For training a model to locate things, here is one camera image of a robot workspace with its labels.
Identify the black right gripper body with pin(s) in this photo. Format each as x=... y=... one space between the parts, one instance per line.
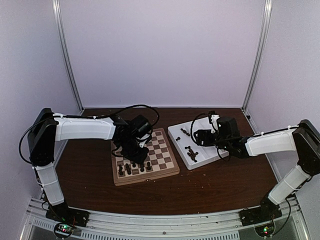
x=222 y=142

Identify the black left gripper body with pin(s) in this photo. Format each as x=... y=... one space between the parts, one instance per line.
x=130 y=151

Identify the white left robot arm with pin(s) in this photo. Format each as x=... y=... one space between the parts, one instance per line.
x=50 y=128

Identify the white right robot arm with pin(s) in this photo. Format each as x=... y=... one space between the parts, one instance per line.
x=301 y=141

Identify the dark chess knight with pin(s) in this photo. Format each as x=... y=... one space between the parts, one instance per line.
x=192 y=155

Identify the wooden chess board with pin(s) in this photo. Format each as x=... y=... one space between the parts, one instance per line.
x=160 y=155

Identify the white plastic divided tray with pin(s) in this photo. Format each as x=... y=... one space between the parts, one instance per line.
x=206 y=155

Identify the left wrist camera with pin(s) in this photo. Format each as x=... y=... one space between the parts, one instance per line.
x=145 y=139

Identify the right aluminium frame post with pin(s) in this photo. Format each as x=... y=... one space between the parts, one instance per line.
x=264 y=30

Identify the aluminium frame post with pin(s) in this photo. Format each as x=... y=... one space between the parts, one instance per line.
x=65 y=54
x=264 y=30

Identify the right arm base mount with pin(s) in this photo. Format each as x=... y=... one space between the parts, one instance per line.
x=267 y=211

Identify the left aluminium frame post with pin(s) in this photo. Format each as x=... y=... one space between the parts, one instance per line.
x=65 y=54

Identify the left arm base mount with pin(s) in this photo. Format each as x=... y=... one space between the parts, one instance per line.
x=63 y=213

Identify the aluminium front rail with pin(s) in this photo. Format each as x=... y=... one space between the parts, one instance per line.
x=226 y=225

